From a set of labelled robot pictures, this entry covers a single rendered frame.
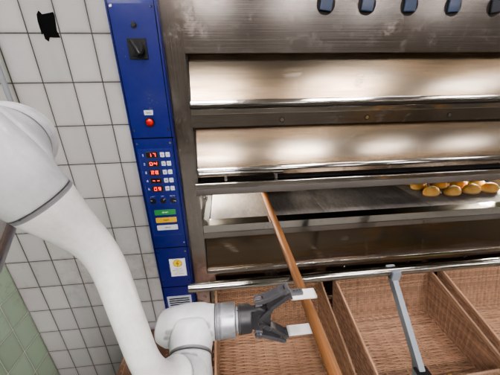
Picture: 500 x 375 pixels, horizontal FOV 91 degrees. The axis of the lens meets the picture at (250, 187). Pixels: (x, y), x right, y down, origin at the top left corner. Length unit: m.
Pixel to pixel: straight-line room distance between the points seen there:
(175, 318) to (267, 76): 0.86
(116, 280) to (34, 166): 0.23
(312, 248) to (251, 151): 0.60
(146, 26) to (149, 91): 0.20
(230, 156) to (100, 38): 0.60
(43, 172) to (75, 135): 0.71
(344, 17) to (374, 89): 0.29
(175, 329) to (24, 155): 0.49
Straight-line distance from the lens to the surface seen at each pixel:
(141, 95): 1.02
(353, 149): 1.17
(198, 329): 0.71
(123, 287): 0.54
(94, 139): 1.14
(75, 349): 1.89
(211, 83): 1.00
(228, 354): 1.43
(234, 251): 1.26
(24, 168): 0.46
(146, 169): 1.07
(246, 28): 1.02
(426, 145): 1.36
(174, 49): 1.02
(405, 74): 1.25
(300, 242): 1.30
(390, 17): 1.20
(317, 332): 0.74
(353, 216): 1.32
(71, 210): 0.48
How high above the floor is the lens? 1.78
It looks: 23 degrees down
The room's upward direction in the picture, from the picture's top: 1 degrees counter-clockwise
